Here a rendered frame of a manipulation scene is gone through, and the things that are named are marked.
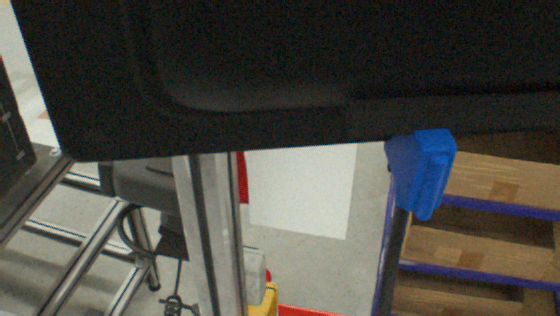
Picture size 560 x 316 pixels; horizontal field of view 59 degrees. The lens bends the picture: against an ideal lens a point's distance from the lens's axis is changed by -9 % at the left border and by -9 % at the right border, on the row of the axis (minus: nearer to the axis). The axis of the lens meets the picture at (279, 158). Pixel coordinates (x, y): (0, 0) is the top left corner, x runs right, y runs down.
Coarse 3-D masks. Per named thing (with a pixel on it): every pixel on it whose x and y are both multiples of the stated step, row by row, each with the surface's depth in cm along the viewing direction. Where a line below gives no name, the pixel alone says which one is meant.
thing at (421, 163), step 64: (64, 0) 17; (128, 0) 17; (192, 0) 16; (256, 0) 16; (320, 0) 16; (384, 0) 16; (448, 0) 16; (512, 0) 17; (64, 64) 18; (128, 64) 19; (192, 64) 18; (256, 64) 17; (320, 64) 18; (384, 64) 18; (448, 64) 18; (512, 64) 19; (64, 128) 20; (128, 128) 21; (192, 128) 21; (256, 128) 22; (320, 128) 22; (384, 128) 20; (448, 128) 20; (512, 128) 23
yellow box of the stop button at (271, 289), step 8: (272, 288) 63; (264, 296) 62; (272, 296) 62; (184, 304) 65; (192, 304) 64; (248, 304) 61; (264, 304) 61; (272, 304) 62; (192, 312) 64; (200, 312) 63; (248, 312) 60; (256, 312) 60; (264, 312) 60; (272, 312) 63
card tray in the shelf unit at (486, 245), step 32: (416, 224) 103; (448, 224) 115; (480, 224) 114; (512, 224) 114; (544, 224) 106; (416, 256) 108; (448, 256) 105; (480, 256) 103; (512, 256) 100; (544, 256) 98
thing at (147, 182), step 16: (128, 160) 48; (144, 160) 48; (160, 160) 48; (112, 176) 48; (128, 176) 47; (144, 176) 47; (160, 176) 47; (112, 192) 50; (128, 192) 49; (144, 192) 48; (160, 192) 47; (176, 192) 47; (160, 208) 49; (176, 208) 48; (160, 224) 53; (176, 224) 52
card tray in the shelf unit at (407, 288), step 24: (408, 288) 116; (432, 288) 125; (456, 288) 125; (480, 288) 125; (504, 288) 124; (408, 312) 121; (432, 312) 119; (456, 312) 117; (480, 312) 115; (504, 312) 114
